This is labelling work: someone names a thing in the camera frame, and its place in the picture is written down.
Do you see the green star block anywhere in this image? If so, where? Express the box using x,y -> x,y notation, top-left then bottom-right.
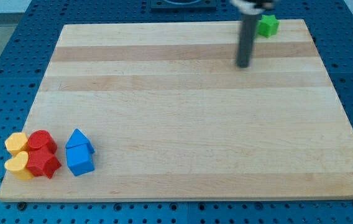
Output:
257,15 -> 280,38

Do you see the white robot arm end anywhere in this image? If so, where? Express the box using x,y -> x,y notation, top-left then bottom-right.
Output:
230,0 -> 279,15

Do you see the wooden board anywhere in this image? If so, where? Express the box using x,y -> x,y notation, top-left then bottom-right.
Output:
0,19 -> 353,202

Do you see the blue triangle block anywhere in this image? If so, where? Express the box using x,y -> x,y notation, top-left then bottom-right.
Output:
65,129 -> 95,154

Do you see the blue cube block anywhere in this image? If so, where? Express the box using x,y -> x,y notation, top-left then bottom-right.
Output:
66,144 -> 95,176

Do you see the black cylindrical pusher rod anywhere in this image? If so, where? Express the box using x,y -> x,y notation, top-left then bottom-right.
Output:
236,14 -> 260,68

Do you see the red cylinder block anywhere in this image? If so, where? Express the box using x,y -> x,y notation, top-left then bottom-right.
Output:
27,129 -> 57,154

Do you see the red star block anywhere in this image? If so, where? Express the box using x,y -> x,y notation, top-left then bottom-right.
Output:
26,147 -> 62,179

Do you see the yellow hexagon block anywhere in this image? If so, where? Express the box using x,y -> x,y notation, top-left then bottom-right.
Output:
4,133 -> 30,157

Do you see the yellow heart block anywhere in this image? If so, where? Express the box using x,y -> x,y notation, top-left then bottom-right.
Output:
4,151 -> 34,180

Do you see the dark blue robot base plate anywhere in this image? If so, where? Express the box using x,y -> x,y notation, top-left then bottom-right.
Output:
148,0 -> 217,11

